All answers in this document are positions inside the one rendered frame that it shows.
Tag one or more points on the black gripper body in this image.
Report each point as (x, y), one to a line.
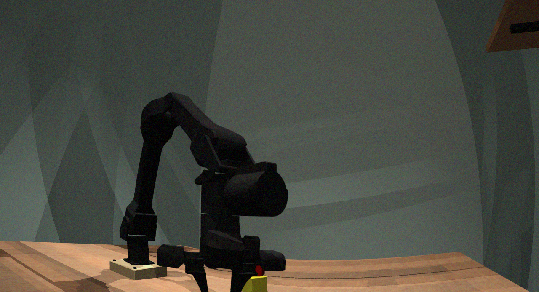
(174, 256)

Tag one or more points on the red cube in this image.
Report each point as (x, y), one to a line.
(260, 271)

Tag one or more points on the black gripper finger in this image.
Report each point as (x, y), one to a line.
(200, 277)
(239, 279)

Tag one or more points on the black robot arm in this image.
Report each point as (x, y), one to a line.
(242, 187)

